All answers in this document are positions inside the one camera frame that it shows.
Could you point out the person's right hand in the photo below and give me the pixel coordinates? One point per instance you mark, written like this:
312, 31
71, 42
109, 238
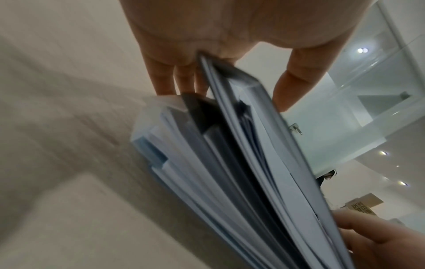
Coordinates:
385, 244

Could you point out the person's left hand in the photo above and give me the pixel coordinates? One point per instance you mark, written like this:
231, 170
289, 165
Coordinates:
232, 23

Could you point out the stacked cardboard boxes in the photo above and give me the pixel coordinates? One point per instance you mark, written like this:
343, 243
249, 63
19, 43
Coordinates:
363, 203

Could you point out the round ceiling light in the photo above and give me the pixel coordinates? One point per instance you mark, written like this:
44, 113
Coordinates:
383, 153
402, 183
362, 50

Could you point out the frosted glass door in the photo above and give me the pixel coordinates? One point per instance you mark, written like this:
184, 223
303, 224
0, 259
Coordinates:
348, 113

